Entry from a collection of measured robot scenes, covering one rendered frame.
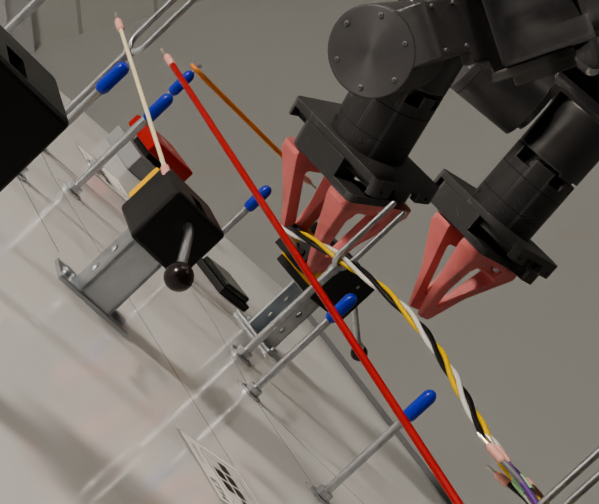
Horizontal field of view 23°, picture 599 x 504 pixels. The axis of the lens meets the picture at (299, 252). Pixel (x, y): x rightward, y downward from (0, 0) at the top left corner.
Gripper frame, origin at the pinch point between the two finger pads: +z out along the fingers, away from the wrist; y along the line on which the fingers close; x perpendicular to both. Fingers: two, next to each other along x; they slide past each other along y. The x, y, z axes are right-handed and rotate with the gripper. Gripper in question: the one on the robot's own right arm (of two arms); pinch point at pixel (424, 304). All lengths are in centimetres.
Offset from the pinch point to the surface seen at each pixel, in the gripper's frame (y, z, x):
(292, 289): -1.3, 3.7, -12.8
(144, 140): -22.8, 5.3, -12.8
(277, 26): -206, 19, 183
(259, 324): -1.3, 7.3, -13.1
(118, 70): 2.2, -5.7, -42.7
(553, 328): -71, 19, 153
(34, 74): 28, -11, -68
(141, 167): -21.1, 6.9, -12.9
